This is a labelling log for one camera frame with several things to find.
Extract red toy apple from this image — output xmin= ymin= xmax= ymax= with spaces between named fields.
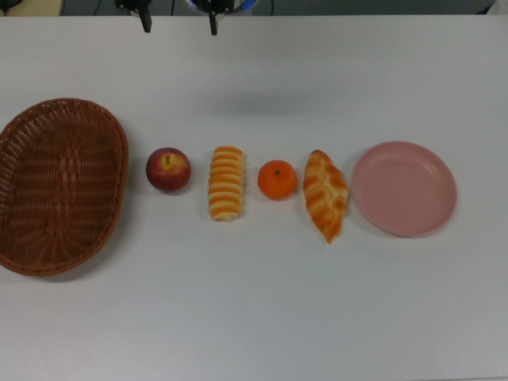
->
xmin=145 ymin=147 xmax=192 ymax=194

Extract striped toy bread roll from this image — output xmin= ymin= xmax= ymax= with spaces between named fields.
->
xmin=207 ymin=145 xmax=245 ymax=222

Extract toy orange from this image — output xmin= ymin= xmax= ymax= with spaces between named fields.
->
xmin=257 ymin=160 xmax=298 ymax=202

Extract braided toy bread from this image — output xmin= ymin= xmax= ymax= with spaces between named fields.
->
xmin=302 ymin=149 xmax=349 ymax=244

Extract brown woven basket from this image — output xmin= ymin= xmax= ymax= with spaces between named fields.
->
xmin=0 ymin=98 xmax=130 ymax=278

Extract pink plate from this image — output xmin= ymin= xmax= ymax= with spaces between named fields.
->
xmin=350 ymin=140 xmax=458 ymax=238

